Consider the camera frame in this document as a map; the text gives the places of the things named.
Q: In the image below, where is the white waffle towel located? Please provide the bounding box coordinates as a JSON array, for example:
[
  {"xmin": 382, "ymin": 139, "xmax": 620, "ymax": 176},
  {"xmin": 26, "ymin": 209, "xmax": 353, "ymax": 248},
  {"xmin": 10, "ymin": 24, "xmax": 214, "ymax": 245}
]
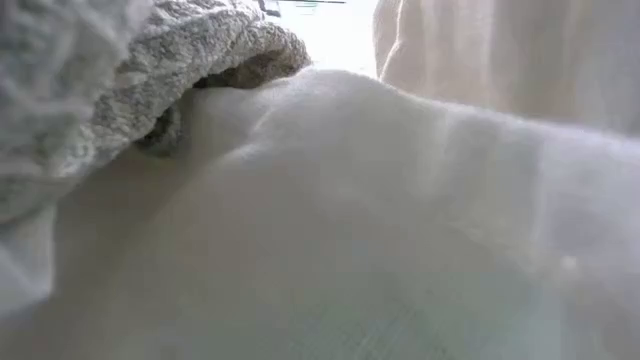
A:
[{"xmin": 0, "ymin": 0, "xmax": 312, "ymax": 224}]

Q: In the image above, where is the plain white towel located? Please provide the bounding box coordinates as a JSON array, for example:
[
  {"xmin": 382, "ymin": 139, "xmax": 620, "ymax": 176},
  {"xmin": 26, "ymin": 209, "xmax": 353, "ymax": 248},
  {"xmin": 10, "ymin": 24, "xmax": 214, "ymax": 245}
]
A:
[{"xmin": 0, "ymin": 67, "xmax": 640, "ymax": 360}]

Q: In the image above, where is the white red-checked towel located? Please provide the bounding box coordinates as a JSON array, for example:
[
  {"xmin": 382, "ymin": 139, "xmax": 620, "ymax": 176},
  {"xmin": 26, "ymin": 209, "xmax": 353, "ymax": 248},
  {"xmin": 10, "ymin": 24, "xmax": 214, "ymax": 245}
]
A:
[{"xmin": 372, "ymin": 0, "xmax": 640, "ymax": 139}]

